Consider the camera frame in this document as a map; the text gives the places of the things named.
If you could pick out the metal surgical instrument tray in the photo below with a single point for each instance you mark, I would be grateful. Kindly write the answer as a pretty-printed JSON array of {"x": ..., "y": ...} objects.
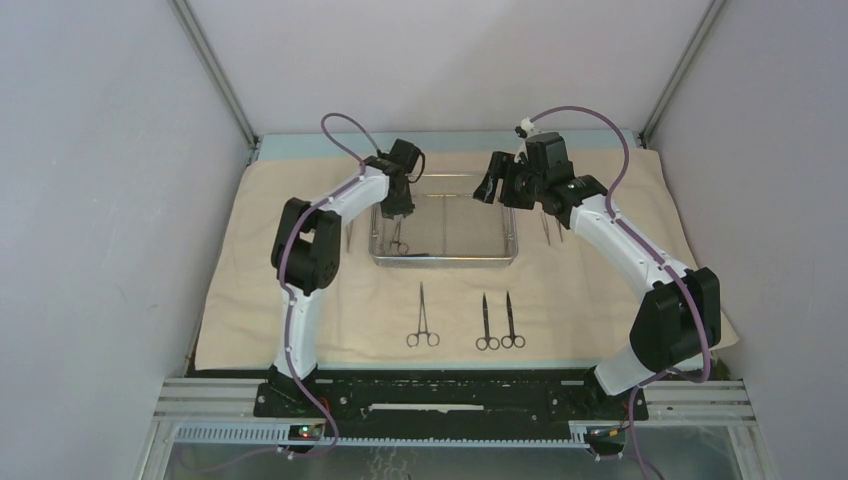
[{"x": 448, "y": 228}]

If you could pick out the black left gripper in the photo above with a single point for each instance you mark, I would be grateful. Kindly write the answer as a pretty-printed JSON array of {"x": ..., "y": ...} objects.
[{"x": 403, "y": 208}]

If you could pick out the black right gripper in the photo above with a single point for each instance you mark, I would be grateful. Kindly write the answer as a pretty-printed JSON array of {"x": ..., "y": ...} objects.
[{"x": 501, "y": 167}]

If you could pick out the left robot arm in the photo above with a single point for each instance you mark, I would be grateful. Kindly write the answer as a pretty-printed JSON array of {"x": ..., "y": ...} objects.
[{"x": 307, "y": 247}]

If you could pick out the beige cloth wrap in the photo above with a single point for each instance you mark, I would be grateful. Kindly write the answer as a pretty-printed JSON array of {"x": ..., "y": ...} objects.
[{"x": 573, "y": 308}]

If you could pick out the metal hemostat clamp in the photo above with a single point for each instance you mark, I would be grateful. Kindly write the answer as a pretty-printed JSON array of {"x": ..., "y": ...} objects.
[
  {"x": 422, "y": 335},
  {"x": 396, "y": 245}
]

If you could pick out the thin metal needle tweezers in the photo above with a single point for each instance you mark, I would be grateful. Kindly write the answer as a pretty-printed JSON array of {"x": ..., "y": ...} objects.
[{"x": 546, "y": 227}]

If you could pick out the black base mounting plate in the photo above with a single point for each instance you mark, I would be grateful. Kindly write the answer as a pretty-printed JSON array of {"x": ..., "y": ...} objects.
[{"x": 451, "y": 394}]

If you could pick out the metal surgical scissors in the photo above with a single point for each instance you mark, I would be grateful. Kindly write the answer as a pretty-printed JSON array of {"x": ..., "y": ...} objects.
[{"x": 512, "y": 339}]

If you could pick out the aluminium frame rail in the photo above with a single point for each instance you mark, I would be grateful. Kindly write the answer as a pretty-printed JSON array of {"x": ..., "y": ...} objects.
[{"x": 237, "y": 411}]

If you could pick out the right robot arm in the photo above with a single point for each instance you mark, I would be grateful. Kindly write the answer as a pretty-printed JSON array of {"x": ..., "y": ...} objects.
[{"x": 679, "y": 314}]

